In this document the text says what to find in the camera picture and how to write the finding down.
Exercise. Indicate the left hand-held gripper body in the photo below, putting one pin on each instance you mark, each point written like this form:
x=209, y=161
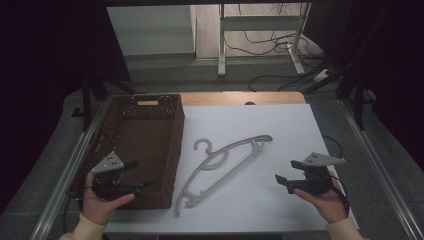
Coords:
x=107, y=162

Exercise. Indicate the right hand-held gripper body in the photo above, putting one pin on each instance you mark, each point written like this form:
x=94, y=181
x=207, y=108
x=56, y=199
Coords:
x=316, y=176

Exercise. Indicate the brown woven basket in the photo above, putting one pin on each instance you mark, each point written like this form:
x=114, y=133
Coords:
x=143, y=140

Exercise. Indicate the white plastic clothes hanger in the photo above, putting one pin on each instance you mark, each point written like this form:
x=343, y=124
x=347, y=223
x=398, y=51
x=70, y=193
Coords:
x=257, y=146

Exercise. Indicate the person's right hand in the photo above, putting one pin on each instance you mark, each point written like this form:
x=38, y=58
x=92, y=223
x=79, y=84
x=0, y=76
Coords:
x=328, y=203

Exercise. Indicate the person's left hand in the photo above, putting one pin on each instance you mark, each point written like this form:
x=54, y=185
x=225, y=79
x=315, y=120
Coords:
x=100, y=208

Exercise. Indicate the white table sheet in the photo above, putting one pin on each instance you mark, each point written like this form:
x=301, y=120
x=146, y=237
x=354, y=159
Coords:
x=266, y=206

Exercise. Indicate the black metal stand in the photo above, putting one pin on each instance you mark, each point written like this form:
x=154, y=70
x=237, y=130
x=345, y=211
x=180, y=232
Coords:
x=87, y=100
x=359, y=100

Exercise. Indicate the white power strip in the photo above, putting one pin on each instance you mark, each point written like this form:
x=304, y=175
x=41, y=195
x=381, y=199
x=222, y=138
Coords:
x=321, y=75

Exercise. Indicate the dark curtain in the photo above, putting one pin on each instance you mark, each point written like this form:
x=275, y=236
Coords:
x=393, y=66
x=40, y=66

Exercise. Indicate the grey metal rail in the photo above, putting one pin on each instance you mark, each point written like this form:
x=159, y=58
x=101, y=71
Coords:
x=383, y=170
x=63, y=180

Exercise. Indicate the white desk frame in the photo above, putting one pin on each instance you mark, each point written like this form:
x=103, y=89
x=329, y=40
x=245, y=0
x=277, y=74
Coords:
x=260, y=22

